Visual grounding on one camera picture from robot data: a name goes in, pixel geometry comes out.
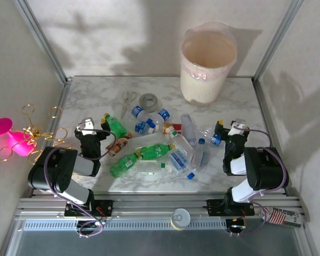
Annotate clear bottle with green cap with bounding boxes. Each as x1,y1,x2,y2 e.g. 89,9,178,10
135,159,168,176

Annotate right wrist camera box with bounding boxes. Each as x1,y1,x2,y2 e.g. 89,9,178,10
228,118,251,137

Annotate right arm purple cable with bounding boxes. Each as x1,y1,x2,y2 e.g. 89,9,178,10
230,126,289,237

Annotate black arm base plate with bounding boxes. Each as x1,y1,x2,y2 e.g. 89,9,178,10
63,199,114,217
206,198,256,217

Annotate gold wire stand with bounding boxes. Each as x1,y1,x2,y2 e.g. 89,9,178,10
0,103,72,165

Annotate clear bottle large blue label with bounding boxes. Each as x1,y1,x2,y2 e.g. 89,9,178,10
168,148,196,180

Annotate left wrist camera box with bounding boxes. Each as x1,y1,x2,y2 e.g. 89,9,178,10
79,117,94,131

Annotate aluminium front rail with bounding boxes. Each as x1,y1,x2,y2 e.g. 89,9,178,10
15,196,309,222

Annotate white ribbed waste bin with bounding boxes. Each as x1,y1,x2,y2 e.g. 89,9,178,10
179,21,238,105

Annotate black controller board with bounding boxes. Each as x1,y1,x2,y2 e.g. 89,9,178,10
76,220,102,231
225,218,247,233

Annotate pink plastic goblet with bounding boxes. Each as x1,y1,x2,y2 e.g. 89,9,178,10
0,117,38,158

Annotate aluminium frame post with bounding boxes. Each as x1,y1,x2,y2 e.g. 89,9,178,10
14,0,72,85
252,0,305,81

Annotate tissue pack with flag print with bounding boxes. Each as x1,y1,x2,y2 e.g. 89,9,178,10
261,206,303,229

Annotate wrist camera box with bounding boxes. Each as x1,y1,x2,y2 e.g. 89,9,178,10
228,118,251,137
79,117,94,131

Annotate amber plastic bottle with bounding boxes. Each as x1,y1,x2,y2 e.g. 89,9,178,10
106,134,134,158

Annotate grey tape roll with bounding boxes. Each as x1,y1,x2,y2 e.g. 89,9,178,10
138,93,161,112

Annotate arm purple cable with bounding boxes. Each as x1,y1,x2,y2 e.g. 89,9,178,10
230,126,289,237
44,127,117,238

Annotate slotted grey cable duct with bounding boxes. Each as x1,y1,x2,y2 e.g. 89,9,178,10
22,219,230,232

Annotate clear plastic bottle white label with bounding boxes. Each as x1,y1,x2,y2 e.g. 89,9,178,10
180,113,197,147

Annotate grey metal shelf panel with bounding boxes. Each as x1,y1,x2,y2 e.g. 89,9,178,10
0,229,316,256

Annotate clear bottle with blue cap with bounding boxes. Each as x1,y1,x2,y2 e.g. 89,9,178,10
192,138,212,172

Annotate aluminium table side rail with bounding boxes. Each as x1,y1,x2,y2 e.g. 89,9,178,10
49,79,71,150
252,78,293,194

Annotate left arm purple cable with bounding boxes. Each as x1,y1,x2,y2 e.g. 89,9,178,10
44,127,117,238

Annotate silver tin can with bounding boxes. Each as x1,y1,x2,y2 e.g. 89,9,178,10
171,208,191,231

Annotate white handled scissors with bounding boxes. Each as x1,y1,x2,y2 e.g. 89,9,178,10
119,91,138,119

